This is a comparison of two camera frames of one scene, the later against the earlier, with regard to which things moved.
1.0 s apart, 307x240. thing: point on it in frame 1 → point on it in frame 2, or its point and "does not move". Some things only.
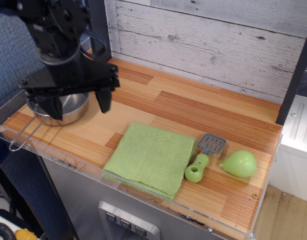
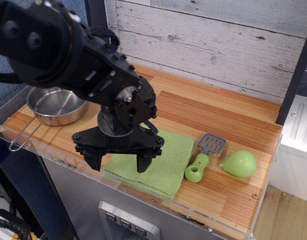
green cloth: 150,160 does not move
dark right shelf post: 297,77 does not move
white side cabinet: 293,173 does not move
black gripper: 81,76 → 106,138
